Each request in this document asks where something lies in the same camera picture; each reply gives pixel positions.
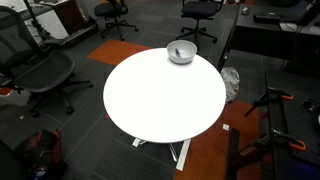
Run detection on grey metal bowl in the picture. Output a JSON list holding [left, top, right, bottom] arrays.
[[166, 39, 198, 65]]

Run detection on white metal table base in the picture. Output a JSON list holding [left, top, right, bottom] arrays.
[[131, 137, 192, 172]]

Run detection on clear plastic bag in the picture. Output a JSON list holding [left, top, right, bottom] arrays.
[[220, 66, 241, 104]]

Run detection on black swivel chair with star base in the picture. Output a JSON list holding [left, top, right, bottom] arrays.
[[175, 0, 225, 44]]

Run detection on black padded office chair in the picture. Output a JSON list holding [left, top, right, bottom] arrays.
[[93, 0, 140, 42]]

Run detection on black electric scooter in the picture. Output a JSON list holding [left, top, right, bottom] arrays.
[[23, 0, 100, 48]]

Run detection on black office desk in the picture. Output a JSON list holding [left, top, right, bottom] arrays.
[[217, 3, 320, 73]]

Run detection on brown wooden cabinet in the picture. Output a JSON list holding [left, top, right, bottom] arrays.
[[53, 0, 86, 36]]

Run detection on black mesh office chair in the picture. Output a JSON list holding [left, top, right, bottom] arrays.
[[0, 5, 95, 118]]

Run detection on black keyboard on black desk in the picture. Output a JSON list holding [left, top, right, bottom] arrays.
[[253, 12, 284, 24]]

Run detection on white cabinet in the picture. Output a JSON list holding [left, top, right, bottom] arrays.
[[16, 0, 69, 41]]

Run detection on red and black backpack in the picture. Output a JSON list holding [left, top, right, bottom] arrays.
[[14, 129, 68, 180]]

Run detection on black robot stand platform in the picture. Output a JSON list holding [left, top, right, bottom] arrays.
[[226, 69, 320, 180]]

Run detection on white paper sheet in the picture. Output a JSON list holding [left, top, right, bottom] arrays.
[[279, 21, 320, 35]]

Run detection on white plastic object with red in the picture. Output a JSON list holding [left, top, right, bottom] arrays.
[[0, 87, 32, 107]]

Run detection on black clamp with orange handle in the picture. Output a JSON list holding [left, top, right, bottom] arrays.
[[244, 87, 295, 118], [249, 129, 307, 153]]

